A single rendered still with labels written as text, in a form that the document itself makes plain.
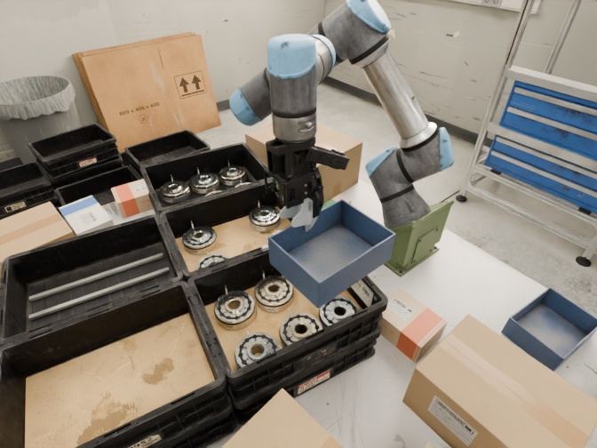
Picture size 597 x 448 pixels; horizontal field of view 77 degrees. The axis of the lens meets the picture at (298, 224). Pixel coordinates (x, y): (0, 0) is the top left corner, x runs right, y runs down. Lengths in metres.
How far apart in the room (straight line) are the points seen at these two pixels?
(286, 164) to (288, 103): 0.10
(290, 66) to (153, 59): 3.10
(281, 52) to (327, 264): 0.40
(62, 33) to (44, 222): 2.36
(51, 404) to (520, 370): 1.00
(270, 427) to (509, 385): 0.51
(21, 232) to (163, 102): 2.45
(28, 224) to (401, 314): 1.18
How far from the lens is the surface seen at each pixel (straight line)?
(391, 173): 1.18
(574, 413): 0.99
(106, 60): 3.55
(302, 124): 0.62
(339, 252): 0.79
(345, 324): 0.85
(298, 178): 0.66
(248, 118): 0.77
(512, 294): 1.37
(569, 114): 2.55
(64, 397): 1.01
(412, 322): 1.08
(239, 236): 1.20
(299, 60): 0.59
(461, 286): 1.32
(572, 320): 1.37
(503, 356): 1.00
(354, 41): 1.05
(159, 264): 1.18
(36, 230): 1.42
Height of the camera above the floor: 1.62
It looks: 40 degrees down
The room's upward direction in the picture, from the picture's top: straight up
